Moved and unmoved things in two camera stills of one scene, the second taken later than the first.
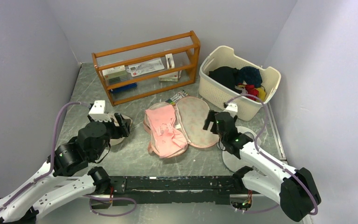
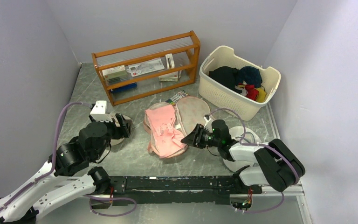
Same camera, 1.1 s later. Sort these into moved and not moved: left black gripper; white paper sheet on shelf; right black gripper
Moved: right black gripper
Not moved: left black gripper; white paper sheet on shelf
